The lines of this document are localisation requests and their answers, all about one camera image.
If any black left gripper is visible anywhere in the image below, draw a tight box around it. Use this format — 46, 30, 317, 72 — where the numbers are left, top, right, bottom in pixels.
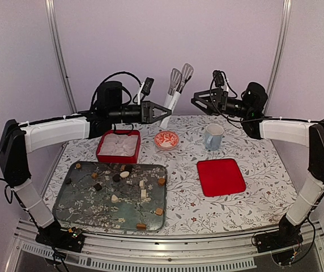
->
109, 100, 172, 124

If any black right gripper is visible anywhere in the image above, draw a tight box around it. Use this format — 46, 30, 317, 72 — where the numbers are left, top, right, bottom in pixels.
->
191, 88, 251, 119

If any silver tongs white handle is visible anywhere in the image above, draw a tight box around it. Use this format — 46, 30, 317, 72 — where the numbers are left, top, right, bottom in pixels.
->
164, 63, 194, 113

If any white oval chocolate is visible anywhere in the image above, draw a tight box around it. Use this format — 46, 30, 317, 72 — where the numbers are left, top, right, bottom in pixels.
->
120, 171, 130, 179

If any white rectangular chocolate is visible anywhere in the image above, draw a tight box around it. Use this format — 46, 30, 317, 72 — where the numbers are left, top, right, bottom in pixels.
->
140, 189, 147, 199
139, 180, 144, 189

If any dark oval chocolate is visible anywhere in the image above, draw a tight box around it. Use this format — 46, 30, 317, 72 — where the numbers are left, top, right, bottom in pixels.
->
124, 165, 133, 172
112, 174, 121, 182

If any dark square chocolate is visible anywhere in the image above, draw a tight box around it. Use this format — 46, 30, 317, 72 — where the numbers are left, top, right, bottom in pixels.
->
93, 183, 102, 191

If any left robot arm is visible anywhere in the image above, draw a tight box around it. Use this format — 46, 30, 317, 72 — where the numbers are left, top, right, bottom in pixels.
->
0, 81, 172, 246

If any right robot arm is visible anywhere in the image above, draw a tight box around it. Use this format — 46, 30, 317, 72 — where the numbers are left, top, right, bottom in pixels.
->
191, 82, 324, 247

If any red chocolate box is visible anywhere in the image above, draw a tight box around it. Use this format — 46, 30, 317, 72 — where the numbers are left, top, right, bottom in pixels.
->
96, 130, 140, 164

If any dark oval chocolate top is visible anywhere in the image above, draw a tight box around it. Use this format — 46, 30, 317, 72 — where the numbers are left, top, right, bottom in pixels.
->
124, 165, 133, 172

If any round ridged caramel chocolate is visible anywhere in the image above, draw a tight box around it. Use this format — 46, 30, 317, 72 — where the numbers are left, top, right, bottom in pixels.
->
158, 178, 166, 186

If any white teardrop chocolate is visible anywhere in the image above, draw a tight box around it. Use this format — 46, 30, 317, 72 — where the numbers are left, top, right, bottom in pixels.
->
111, 195, 119, 203

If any caramel square chocolate right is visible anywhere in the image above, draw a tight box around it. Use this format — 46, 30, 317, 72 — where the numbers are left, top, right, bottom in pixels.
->
155, 208, 164, 216

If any caramel log chocolate bottom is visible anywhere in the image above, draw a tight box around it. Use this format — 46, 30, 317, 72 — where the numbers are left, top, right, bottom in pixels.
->
136, 223, 147, 230

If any light blue mug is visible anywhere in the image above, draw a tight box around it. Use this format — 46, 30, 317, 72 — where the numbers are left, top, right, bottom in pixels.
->
204, 124, 224, 151

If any red patterned small bowl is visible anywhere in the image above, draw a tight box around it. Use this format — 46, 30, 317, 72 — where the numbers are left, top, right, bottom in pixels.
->
154, 131, 179, 150

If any white paper cups liner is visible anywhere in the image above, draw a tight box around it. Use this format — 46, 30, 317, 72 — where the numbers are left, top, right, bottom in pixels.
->
98, 134, 138, 156

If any red box lid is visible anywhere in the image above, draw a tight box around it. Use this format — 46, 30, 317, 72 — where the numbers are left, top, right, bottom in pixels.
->
197, 159, 246, 197

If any blue floral glass tray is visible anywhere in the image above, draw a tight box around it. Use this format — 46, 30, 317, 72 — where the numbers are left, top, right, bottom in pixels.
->
52, 161, 168, 232

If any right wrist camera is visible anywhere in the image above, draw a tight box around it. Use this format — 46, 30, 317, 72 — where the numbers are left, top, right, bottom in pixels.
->
212, 70, 225, 88

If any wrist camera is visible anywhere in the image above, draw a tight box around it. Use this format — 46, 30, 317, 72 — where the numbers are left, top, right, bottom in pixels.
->
212, 70, 225, 88
142, 77, 154, 96

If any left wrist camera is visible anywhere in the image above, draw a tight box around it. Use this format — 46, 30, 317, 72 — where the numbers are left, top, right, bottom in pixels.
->
142, 77, 154, 96

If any right aluminium post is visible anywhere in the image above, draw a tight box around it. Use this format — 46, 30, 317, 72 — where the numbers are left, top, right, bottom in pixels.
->
265, 0, 292, 91

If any aluminium post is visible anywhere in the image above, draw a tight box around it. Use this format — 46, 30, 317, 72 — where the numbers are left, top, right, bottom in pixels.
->
45, 0, 78, 113
265, 0, 292, 91

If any left aluminium post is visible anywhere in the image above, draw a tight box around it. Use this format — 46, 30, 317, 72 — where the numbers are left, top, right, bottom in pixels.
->
45, 0, 78, 113

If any aluminium front rail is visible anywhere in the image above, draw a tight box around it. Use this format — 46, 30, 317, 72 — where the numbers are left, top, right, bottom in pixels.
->
5, 220, 324, 271

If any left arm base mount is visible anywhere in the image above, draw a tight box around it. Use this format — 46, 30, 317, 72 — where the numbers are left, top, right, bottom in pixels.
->
35, 222, 85, 253

